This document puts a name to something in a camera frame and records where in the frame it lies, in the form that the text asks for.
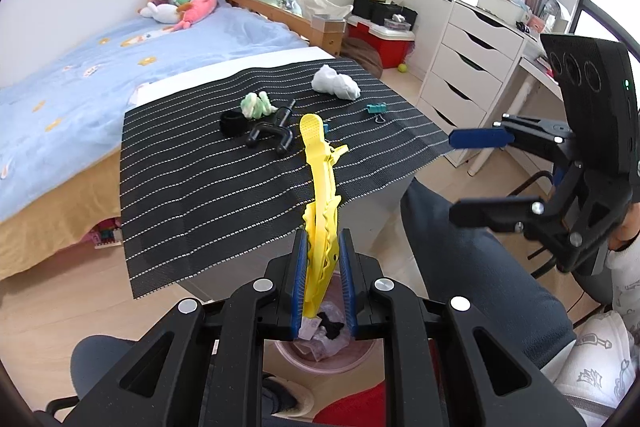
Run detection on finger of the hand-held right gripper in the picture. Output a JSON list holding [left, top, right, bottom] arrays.
[[448, 196, 584, 254], [448, 114, 577, 161]]

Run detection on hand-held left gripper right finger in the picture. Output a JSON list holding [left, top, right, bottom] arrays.
[[340, 229, 588, 427]]

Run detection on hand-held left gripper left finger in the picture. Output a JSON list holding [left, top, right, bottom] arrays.
[[60, 229, 308, 427]]

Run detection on pink waste bin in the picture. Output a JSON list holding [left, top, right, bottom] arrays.
[[272, 272, 379, 376]]

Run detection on yellow plastic hair clip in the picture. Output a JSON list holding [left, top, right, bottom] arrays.
[[299, 113, 350, 320]]

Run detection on white tissue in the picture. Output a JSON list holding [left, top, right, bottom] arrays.
[[312, 64, 361, 101]]

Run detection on black forked handle tool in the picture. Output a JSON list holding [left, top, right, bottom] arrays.
[[244, 99, 297, 157]]

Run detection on black band roll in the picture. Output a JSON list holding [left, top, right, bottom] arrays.
[[219, 110, 250, 138]]

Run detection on green white wad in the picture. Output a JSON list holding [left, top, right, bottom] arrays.
[[240, 91, 279, 120]]

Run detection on person's right hand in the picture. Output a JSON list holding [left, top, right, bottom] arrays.
[[611, 202, 640, 253]]

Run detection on white desk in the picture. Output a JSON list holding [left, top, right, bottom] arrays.
[[469, 56, 567, 178]]

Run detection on person's right leg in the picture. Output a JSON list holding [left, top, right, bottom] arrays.
[[399, 178, 577, 369]]

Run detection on person's leg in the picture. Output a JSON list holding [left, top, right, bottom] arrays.
[[69, 333, 151, 404], [399, 178, 577, 369]]

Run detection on white drawer cabinet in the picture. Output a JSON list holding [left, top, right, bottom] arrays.
[[417, 0, 531, 168]]

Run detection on dark slipper beige trim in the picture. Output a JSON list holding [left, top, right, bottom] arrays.
[[261, 373, 316, 418]]

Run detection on red cushion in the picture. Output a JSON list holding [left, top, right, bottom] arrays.
[[312, 347, 442, 427]]

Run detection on red storage box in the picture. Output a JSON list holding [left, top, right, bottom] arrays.
[[344, 14, 416, 69]]

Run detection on white basket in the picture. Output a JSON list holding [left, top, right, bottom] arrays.
[[474, 0, 531, 23]]

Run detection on black striped mat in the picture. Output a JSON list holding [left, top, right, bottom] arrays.
[[118, 57, 453, 303]]

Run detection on brown bean bag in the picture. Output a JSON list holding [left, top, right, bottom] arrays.
[[339, 37, 385, 78]]

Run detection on black storage boxes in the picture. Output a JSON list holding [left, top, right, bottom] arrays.
[[352, 0, 419, 26]]

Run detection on person's white printed shirt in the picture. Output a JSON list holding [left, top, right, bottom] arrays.
[[549, 311, 639, 419]]

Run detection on toy blocks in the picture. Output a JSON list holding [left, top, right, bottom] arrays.
[[84, 216, 124, 251]]

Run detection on person's left leg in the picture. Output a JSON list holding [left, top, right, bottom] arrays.
[[69, 333, 151, 404]]

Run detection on wooden bed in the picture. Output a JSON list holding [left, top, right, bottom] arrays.
[[0, 0, 347, 281]]

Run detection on blue printed blanket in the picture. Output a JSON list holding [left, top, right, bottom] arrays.
[[0, 0, 321, 224]]

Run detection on pink whale plush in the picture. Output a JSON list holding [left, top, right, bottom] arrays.
[[169, 0, 219, 33]]

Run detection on white plush toy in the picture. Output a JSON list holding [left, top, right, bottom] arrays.
[[138, 1, 180, 24]]

